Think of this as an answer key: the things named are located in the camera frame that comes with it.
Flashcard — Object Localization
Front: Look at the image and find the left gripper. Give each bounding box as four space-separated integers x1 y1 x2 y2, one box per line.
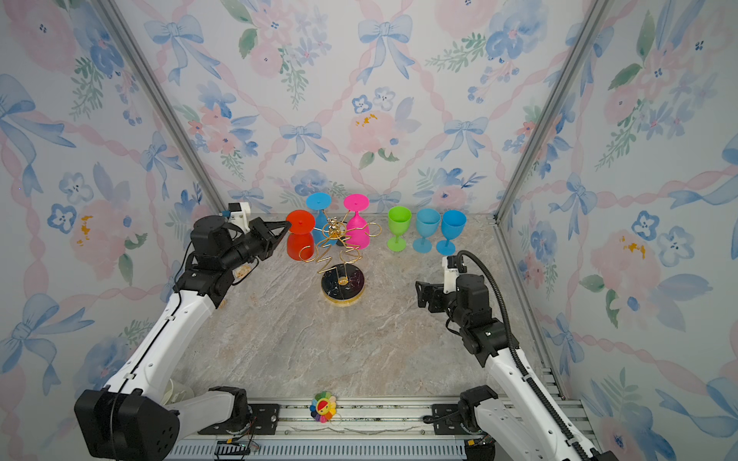
221 220 290 275

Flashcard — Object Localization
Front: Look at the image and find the red wine glass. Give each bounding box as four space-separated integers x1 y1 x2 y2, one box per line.
286 209 315 261

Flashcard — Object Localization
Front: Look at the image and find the teal wine glass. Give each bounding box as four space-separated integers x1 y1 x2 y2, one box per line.
413 209 441 254

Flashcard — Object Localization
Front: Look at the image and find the blue wine glass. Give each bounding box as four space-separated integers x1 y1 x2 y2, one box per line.
306 192 332 246
436 209 467 257

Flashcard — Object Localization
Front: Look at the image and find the green wine glass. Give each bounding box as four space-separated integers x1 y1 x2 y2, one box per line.
387 206 412 253

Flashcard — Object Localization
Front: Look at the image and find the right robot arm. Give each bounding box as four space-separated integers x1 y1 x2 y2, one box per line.
415 273 616 460

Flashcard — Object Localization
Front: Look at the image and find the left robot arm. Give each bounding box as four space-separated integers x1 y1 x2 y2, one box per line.
74 215 291 460

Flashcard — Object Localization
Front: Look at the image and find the pink wine glass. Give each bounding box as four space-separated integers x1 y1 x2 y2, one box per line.
343 194 371 250

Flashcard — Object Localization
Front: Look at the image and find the round cracker piece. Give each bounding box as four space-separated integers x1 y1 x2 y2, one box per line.
233 260 259 285

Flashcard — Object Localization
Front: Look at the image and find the rainbow flower toy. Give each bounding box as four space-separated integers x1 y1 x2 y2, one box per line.
309 391 337 424

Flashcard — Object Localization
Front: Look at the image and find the white paper cup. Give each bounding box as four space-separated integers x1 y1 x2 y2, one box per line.
161 380 194 406

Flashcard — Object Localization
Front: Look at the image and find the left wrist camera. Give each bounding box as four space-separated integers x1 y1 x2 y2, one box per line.
227 202 251 234

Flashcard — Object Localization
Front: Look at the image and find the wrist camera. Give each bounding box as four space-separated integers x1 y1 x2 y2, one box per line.
442 255 467 294
227 202 251 234

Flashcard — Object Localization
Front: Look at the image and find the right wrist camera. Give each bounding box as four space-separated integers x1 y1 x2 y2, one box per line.
442 255 467 294

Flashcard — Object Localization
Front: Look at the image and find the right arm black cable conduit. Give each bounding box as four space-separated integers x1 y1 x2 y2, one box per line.
454 250 601 461

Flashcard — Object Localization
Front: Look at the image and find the gold wire glass rack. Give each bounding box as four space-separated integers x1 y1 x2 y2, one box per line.
298 218 366 307

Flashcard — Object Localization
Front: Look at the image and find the aluminium mounting rail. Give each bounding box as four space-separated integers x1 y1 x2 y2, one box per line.
106 395 603 461

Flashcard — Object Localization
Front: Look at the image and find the left frame post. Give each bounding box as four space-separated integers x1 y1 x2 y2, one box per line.
91 0 227 211

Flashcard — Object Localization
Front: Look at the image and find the frame post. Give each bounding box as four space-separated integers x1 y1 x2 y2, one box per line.
91 0 227 211
495 0 610 226

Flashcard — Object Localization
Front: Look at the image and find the right frame post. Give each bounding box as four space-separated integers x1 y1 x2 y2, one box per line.
495 0 610 226

